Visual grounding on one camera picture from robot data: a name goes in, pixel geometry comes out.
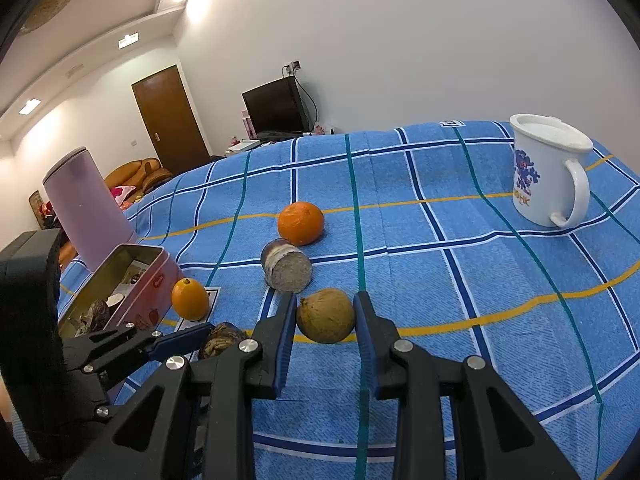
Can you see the pink floral pillow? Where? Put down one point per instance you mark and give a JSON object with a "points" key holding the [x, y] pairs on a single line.
{"points": [[122, 194]]}

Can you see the small orange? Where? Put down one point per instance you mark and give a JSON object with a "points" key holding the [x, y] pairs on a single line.
{"points": [[190, 299]]}

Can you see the small tan round fruit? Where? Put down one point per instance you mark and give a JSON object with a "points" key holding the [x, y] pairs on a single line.
{"points": [[325, 315]]}

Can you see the pink metal tin box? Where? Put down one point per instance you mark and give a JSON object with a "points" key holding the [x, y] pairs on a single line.
{"points": [[150, 290]]}

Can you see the white mug blue print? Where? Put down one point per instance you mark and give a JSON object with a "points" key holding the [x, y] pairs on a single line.
{"points": [[540, 180]]}

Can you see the ceiling emergency light fixture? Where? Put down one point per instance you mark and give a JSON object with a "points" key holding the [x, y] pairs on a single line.
{"points": [[129, 41]]}

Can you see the thick purple sugarcane piece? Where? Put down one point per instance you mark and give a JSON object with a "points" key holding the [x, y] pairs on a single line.
{"points": [[287, 270]]}

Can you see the brown taro corm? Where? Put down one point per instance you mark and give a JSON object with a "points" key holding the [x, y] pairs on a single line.
{"points": [[222, 340]]}

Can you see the large round orange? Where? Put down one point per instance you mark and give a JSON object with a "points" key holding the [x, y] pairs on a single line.
{"points": [[300, 222]]}

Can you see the black flat television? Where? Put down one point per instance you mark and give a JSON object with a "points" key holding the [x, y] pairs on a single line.
{"points": [[275, 105]]}

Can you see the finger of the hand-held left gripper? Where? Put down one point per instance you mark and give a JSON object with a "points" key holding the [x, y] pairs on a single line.
{"points": [[125, 369], [180, 339]]}

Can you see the short purple sugarcane piece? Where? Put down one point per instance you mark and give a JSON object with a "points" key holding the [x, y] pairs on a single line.
{"points": [[116, 300]]}

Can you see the recessed ceiling light panel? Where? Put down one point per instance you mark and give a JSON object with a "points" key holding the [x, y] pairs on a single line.
{"points": [[30, 106]]}

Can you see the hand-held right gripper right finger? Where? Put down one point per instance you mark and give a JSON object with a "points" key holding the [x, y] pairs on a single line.
{"points": [[365, 340]]}

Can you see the white set-top box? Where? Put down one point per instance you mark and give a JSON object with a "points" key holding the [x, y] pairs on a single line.
{"points": [[243, 145]]}

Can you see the blue plaid blanket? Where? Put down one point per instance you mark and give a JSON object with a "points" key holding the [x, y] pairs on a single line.
{"points": [[425, 285]]}

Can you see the wall power socket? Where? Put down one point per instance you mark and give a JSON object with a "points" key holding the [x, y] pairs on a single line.
{"points": [[292, 66]]}

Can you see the brown wooden door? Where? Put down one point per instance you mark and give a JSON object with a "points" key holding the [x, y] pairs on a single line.
{"points": [[170, 120]]}

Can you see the orange leather sofa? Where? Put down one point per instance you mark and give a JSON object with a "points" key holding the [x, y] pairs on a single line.
{"points": [[145, 172]]}

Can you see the pink electric kettle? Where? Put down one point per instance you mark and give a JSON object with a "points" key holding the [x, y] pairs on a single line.
{"points": [[85, 210]]}

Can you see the pink floral ornament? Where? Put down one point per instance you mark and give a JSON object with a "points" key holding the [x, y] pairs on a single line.
{"points": [[318, 129]]}

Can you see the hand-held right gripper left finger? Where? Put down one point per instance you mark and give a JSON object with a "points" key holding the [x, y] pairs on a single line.
{"points": [[285, 340]]}

